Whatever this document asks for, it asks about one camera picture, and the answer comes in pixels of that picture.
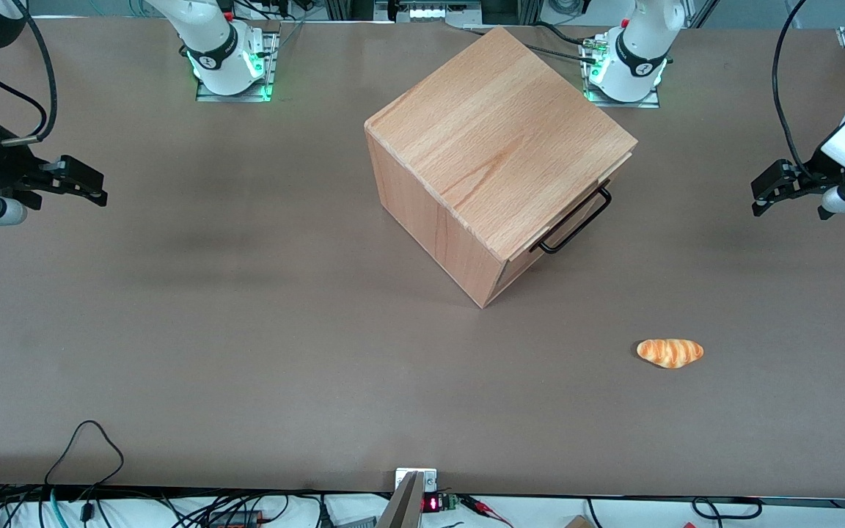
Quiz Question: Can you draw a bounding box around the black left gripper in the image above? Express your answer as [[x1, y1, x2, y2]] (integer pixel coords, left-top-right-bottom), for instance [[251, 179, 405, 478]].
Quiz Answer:
[[751, 158, 845, 221]]

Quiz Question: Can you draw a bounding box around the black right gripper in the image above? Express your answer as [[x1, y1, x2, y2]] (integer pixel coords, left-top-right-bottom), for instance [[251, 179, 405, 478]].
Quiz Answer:
[[0, 121, 109, 212]]

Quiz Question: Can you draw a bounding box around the light wooden drawer cabinet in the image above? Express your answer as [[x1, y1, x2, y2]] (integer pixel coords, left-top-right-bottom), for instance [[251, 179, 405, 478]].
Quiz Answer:
[[364, 26, 640, 309]]

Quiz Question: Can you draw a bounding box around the orange toy croissant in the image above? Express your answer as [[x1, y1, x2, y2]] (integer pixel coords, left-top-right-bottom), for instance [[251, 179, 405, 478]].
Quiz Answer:
[[637, 338, 705, 370]]

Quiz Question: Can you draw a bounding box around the grey device with white lights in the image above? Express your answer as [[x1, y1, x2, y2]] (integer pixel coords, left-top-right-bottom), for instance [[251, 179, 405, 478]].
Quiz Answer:
[[375, 0, 483, 23]]

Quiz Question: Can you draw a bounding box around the red and black probe lead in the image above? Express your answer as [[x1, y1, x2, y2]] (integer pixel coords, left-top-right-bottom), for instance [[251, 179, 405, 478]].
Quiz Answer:
[[458, 494, 515, 528]]

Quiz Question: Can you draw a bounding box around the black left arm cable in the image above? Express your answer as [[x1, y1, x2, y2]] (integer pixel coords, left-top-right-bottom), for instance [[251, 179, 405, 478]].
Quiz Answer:
[[772, 0, 813, 177]]

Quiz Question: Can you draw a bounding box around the long black right arm cable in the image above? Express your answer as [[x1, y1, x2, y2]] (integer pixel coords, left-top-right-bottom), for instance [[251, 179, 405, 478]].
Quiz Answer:
[[10, 0, 59, 142]]

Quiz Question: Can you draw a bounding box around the short black right arm cable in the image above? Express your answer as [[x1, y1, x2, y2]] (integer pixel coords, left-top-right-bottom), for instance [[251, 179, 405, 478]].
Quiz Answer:
[[0, 45, 49, 127]]

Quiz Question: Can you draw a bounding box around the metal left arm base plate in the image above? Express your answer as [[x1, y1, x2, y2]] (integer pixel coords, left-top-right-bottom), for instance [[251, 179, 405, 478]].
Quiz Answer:
[[580, 33, 662, 109]]

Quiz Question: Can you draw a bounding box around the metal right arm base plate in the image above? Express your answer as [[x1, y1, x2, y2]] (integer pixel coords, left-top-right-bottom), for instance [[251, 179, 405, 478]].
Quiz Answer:
[[195, 22, 281, 103]]

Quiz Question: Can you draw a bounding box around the black looped table cable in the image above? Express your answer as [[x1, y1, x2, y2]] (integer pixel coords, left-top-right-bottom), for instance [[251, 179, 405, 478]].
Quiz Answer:
[[44, 419, 125, 488]]

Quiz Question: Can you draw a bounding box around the black cable to base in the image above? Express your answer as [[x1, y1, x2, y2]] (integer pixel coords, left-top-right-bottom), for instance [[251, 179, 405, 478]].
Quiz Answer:
[[463, 22, 599, 65]]

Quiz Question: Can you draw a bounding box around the wooden drawer with black handle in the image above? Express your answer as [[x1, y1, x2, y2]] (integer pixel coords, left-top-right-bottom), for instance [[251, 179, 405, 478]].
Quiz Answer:
[[497, 175, 618, 296]]

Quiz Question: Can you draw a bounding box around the black flat loop cable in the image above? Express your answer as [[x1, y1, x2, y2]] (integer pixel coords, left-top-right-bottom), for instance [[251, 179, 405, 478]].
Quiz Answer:
[[692, 496, 764, 520]]

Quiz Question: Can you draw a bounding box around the black tangled cable bundle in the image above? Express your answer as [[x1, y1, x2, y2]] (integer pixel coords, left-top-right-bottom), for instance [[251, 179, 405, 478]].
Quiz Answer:
[[0, 484, 379, 528]]

